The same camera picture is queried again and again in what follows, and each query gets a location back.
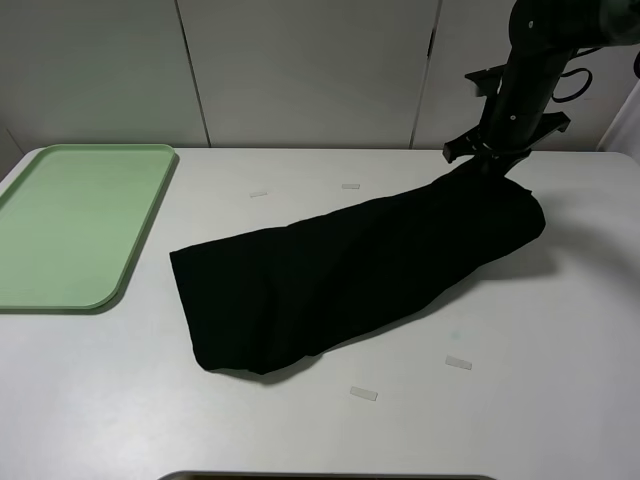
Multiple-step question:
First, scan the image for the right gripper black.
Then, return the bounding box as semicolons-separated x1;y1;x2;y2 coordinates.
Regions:
443;112;570;176

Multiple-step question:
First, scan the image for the black short sleeve shirt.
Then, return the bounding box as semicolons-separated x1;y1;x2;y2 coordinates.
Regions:
170;161;546;375

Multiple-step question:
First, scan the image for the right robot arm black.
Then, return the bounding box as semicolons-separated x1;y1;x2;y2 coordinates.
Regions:
443;1;639;176

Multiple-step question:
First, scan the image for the light green plastic tray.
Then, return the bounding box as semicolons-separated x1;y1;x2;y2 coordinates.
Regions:
1;144;177;312

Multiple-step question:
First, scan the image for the tape marker near right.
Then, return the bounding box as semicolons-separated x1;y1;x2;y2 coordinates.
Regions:
445;355;473;371

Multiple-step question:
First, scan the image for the tape marker near middle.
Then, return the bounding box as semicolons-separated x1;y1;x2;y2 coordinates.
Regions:
350;386;378;402

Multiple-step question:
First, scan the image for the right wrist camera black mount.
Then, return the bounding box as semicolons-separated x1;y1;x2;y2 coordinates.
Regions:
465;65;505;98

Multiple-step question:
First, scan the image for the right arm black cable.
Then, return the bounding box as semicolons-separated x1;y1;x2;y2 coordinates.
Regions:
549;47;640;105

